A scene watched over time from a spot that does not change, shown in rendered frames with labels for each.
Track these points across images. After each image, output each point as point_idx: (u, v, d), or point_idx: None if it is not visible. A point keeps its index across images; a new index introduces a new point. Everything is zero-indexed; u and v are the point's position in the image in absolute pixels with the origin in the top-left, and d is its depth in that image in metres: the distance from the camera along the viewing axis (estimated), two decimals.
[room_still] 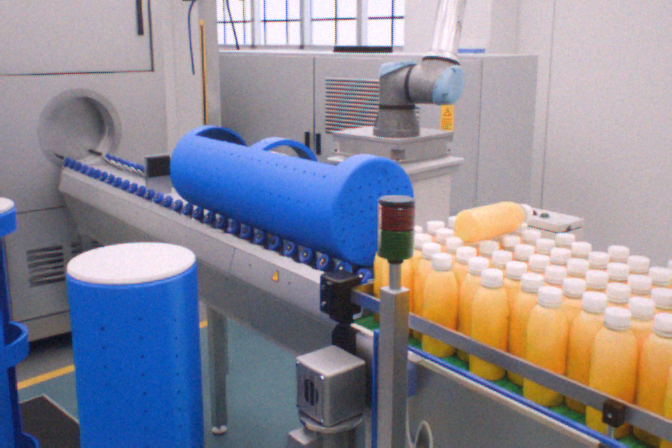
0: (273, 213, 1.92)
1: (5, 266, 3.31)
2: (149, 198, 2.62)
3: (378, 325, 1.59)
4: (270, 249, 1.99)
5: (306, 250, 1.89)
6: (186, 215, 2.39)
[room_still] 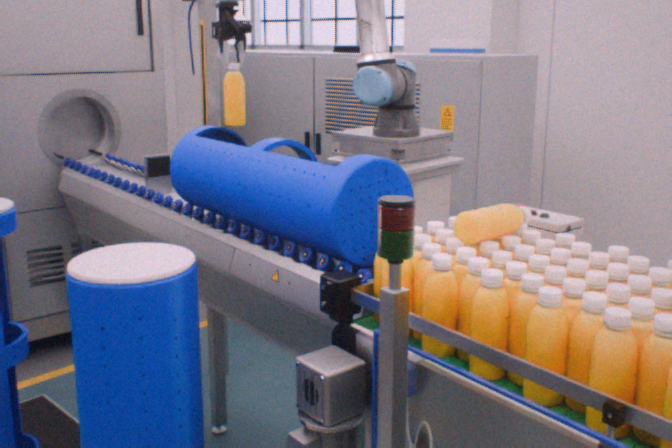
0: (273, 213, 1.92)
1: (5, 266, 3.31)
2: (149, 198, 2.62)
3: (378, 325, 1.59)
4: (270, 249, 1.99)
5: (306, 250, 1.89)
6: (186, 215, 2.39)
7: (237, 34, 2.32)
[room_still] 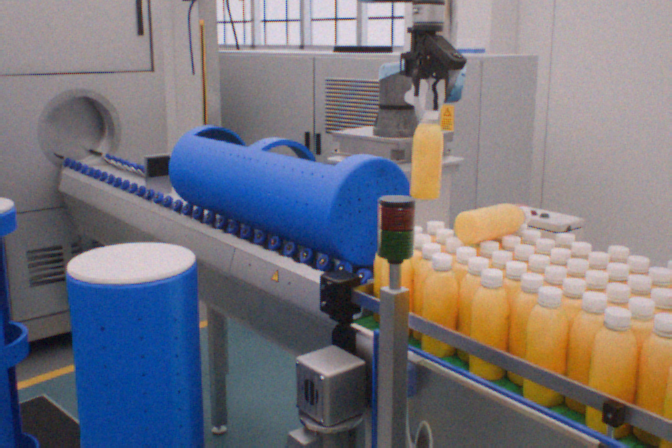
0: (272, 213, 1.92)
1: (5, 266, 3.31)
2: (149, 198, 2.62)
3: (378, 325, 1.59)
4: (272, 249, 1.99)
5: (305, 250, 1.89)
6: (187, 214, 2.39)
7: (438, 70, 1.63)
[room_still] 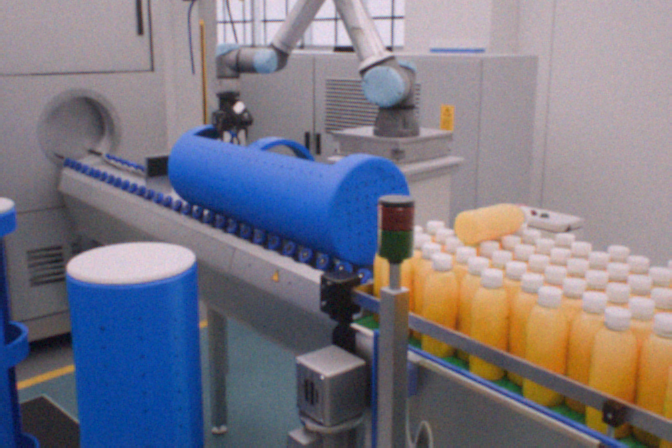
0: (271, 212, 1.93)
1: (5, 266, 3.31)
2: (149, 198, 2.62)
3: (378, 325, 1.59)
4: (273, 248, 1.99)
5: (304, 251, 1.89)
6: (189, 213, 2.39)
7: (238, 124, 2.28)
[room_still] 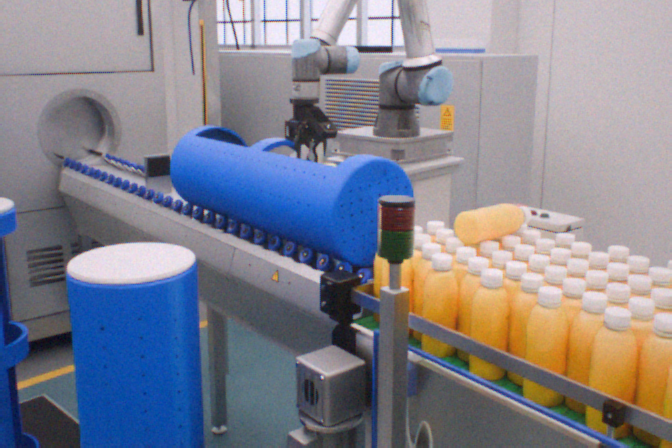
0: (273, 214, 1.92)
1: (5, 266, 3.31)
2: (149, 198, 2.62)
3: (378, 325, 1.59)
4: (270, 249, 1.99)
5: (306, 250, 1.89)
6: (185, 215, 2.39)
7: (317, 136, 1.92)
